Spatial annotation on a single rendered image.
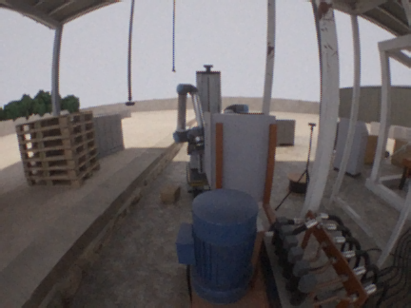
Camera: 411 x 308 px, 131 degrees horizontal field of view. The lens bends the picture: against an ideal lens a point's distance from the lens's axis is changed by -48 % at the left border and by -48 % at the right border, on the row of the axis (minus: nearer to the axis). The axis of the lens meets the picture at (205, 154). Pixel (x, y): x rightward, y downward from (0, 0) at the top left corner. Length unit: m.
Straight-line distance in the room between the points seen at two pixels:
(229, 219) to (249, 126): 0.75
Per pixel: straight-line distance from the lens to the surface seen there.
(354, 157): 4.10
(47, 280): 1.56
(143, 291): 1.59
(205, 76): 2.54
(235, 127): 1.11
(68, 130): 2.57
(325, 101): 0.81
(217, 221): 0.47
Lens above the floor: 1.32
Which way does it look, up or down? 16 degrees down
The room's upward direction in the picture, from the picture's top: 1 degrees counter-clockwise
